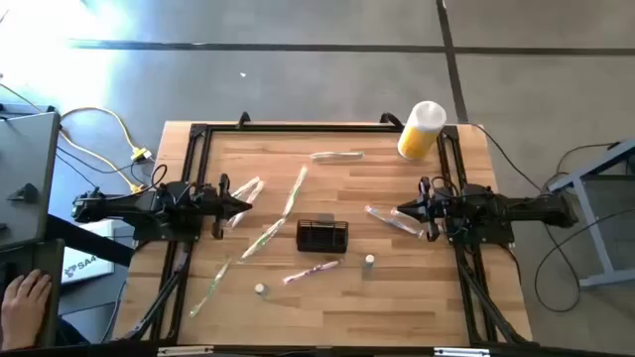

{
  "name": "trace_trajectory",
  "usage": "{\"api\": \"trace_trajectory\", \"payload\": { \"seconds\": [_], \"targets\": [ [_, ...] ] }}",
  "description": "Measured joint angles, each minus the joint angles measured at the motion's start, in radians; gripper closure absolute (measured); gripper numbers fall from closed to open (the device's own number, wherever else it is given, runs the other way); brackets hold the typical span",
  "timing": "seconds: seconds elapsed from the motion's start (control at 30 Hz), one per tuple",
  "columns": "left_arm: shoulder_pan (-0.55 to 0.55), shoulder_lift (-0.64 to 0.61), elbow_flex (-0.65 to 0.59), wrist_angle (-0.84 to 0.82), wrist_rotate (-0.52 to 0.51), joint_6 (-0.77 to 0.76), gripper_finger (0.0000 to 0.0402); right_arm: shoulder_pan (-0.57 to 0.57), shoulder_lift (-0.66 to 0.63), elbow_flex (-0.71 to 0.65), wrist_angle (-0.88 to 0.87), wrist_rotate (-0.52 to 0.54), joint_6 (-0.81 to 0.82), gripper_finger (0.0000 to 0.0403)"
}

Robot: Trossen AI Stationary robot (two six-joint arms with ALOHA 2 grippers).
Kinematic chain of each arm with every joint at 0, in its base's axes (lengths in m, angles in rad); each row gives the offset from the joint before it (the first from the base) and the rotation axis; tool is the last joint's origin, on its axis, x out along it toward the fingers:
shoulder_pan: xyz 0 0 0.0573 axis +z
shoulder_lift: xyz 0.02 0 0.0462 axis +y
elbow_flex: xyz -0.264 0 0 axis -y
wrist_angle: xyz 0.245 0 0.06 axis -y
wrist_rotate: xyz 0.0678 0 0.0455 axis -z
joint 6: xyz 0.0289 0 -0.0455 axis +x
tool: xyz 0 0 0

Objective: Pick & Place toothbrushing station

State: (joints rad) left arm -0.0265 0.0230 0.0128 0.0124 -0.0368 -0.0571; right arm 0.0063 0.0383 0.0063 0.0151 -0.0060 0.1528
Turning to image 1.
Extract person's hand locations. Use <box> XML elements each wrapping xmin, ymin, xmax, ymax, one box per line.
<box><xmin>0</xmin><ymin>269</ymin><xmax>54</xmax><ymax>351</ymax></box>

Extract purple toothbrush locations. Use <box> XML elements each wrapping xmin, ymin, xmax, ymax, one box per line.
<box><xmin>281</xmin><ymin>260</ymin><xmax>342</xmax><ymax>287</ymax></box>

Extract dark grey desk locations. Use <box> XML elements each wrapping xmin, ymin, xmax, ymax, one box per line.
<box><xmin>0</xmin><ymin>237</ymin><xmax>66</xmax><ymax>348</ymax></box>

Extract black wire basket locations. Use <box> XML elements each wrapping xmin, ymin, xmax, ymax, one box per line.
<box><xmin>296</xmin><ymin>219</ymin><xmax>349</xmax><ymax>254</ymax></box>

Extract blue toothbrush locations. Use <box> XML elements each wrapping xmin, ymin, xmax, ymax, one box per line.
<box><xmin>364</xmin><ymin>204</ymin><xmax>412</xmax><ymax>230</ymax></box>

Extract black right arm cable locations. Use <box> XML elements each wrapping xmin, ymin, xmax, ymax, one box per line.
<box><xmin>469</xmin><ymin>122</ymin><xmax>546</xmax><ymax>193</ymax></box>

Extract grey metal stand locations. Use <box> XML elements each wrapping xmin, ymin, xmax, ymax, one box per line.
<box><xmin>548</xmin><ymin>138</ymin><xmax>635</xmax><ymax>290</ymax></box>

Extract yellow wipes canister white lid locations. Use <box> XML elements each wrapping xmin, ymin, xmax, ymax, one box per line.
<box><xmin>396</xmin><ymin>100</ymin><xmax>447</xmax><ymax>162</ymax></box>

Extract black diagonal bar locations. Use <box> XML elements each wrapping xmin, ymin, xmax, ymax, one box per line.
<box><xmin>47</xmin><ymin>213</ymin><xmax>135</xmax><ymax>268</ymax></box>

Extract yellow cable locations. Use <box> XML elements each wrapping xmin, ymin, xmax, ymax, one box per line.
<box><xmin>58</xmin><ymin>106</ymin><xmax>151</xmax><ymax>193</ymax></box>

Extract silver metal bracket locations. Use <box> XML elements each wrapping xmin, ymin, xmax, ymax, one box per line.
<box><xmin>157</xmin><ymin>345</ymin><xmax>214</xmax><ymax>357</ymax></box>
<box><xmin>434</xmin><ymin>346</ymin><xmax>490</xmax><ymax>357</ymax></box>

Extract orange toothbrush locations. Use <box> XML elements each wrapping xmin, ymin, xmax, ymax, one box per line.
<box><xmin>389</xmin><ymin>207</ymin><xmax>427</xmax><ymax>233</ymax></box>

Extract white printed box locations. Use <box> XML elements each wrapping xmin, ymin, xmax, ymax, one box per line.
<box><xmin>60</xmin><ymin>220</ymin><xmax>116</xmax><ymax>287</ymax></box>

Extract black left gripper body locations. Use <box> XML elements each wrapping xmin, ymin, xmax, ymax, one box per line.
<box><xmin>195</xmin><ymin>173</ymin><xmax>232</xmax><ymax>240</ymax></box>

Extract black floor cable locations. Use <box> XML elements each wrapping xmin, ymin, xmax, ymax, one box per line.
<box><xmin>533</xmin><ymin>207</ymin><xmax>635</xmax><ymax>314</ymax></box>

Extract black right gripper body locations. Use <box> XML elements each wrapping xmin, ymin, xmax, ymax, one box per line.
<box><xmin>419</xmin><ymin>176</ymin><xmax>450</xmax><ymax>243</ymax></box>

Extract black aluminium table frame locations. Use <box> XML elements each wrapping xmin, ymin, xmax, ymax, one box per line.
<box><xmin>126</xmin><ymin>112</ymin><xmax>535</xmax><ymax>348</ymax></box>

